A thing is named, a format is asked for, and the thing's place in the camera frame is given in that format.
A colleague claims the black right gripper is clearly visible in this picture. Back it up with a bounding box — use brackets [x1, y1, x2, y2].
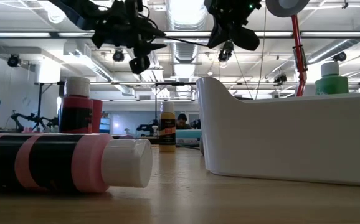
[204, 0, 263, 52]

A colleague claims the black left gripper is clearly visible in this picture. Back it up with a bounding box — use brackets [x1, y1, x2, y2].
[91, 0, 168, 75]

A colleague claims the yellow paint bottle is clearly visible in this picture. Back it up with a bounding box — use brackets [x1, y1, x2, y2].
[158, 101, 177, 153]

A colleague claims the pink-red plastic cup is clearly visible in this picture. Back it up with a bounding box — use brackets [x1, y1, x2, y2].
[91, 98, 103, 134]

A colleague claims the green paint bottle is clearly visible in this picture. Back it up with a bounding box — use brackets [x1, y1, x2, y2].
[315, 61, 349, 96]

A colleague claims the red paint bottle black label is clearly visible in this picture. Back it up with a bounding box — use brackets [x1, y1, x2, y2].
[58, 76, 93, 134]

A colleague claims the pink paint bottle black label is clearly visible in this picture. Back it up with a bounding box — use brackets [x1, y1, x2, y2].
[0, 133, 153, 194]

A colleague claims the black ceiling spotlight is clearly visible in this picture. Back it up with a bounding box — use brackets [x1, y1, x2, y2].
[333, 51, 348, 63]
[7, 53, 22, 68]
[217, 39, 235, 63]
[273, 73, 288, 85]
[112, 49, 126, 63]

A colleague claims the person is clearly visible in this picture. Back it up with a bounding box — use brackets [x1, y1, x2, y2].
[175, 113, 194, 131]

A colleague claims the background blue screen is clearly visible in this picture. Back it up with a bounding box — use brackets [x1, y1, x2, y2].
[98, 117, 111, 134]

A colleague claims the white plastic bin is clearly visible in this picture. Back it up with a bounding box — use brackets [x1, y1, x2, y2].
[195, 76, 360, 187]

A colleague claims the background black rig frame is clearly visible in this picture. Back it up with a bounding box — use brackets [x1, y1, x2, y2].
[33, 80, 199, 138]

